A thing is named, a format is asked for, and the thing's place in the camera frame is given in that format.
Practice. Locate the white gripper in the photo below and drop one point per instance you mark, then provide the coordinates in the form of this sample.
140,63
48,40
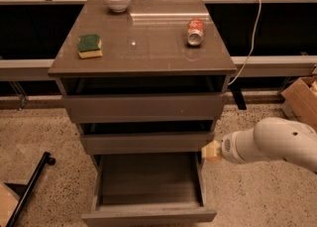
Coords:
226,148

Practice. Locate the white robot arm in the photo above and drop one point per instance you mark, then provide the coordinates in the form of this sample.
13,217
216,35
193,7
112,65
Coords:
272,139

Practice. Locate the grey middle drawer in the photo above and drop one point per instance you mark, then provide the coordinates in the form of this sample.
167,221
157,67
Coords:
145,143

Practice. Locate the grey top drawer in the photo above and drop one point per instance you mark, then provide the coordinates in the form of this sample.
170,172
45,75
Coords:
143,108

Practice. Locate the grey open bottom drawer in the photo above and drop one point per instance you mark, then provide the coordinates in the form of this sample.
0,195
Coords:
148,189

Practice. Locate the grey drawer cabinet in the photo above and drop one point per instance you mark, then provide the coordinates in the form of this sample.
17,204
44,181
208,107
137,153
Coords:
144,52

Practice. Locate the brown cardboard box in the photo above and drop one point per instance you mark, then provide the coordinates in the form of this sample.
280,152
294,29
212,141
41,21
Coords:
302,98

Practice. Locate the orange soda can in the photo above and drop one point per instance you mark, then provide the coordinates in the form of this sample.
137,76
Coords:
195,31

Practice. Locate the green and yellow sponge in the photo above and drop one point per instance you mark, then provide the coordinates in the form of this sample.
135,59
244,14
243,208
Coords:
89,46

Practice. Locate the black metal leg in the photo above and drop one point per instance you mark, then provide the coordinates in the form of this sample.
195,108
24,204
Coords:
22,192

